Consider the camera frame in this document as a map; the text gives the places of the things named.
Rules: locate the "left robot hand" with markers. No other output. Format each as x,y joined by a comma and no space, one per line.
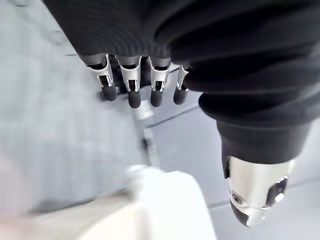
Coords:
225,50

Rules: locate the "grey bed sheet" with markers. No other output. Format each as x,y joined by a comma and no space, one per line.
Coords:
50,125

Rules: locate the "silver robot leg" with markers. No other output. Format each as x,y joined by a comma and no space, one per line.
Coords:
170,200

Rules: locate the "beige wooden bed frame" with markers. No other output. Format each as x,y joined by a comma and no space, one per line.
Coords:
95,215

